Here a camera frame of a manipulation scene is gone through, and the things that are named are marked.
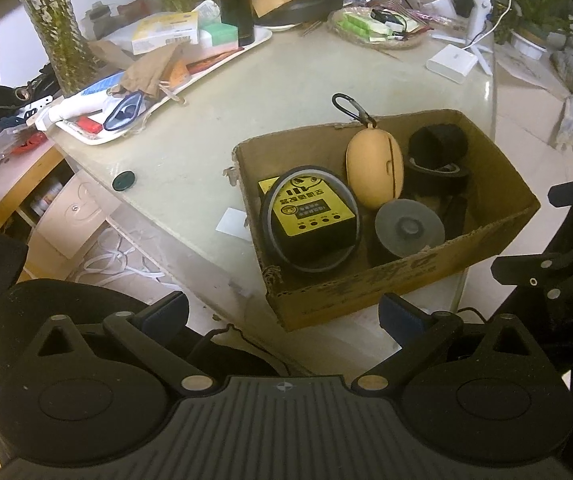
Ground brown cardboard box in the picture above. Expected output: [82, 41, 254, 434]
[232, 110, 539, 332]

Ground tan pig-shaped pouch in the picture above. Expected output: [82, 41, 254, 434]
[331, 92, 404, 211]

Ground yellow black device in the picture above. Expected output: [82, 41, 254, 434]
[257, 166, 361, 273]

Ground green round cap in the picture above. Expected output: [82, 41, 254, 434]
[112, 170, 136, 192]

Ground blue glasses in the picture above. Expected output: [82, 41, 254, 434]
[103, 91, 144, 131]

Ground white power bank box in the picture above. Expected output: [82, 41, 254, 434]
[425, 44, 477, 84]

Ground white tray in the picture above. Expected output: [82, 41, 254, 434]
[55, 26, 273, 146]

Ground white gimbal stand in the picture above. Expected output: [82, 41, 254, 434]
[433, 0, 493, 76]

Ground yellow white box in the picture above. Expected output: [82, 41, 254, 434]
[130, 12, 198, 55]

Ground green tissue box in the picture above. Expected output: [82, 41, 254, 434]
[198, 23, 239, 51]

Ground glass snack plate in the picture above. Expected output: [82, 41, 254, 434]
[327, 6, 432, 51]

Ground black zip case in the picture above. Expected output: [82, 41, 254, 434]
[254, 0, 343, 26]

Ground left glass vase plant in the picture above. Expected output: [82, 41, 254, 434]
[20, 0, 100, 96]

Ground beige drawstring bag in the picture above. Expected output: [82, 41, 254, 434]
[108, 44, 191, 102]

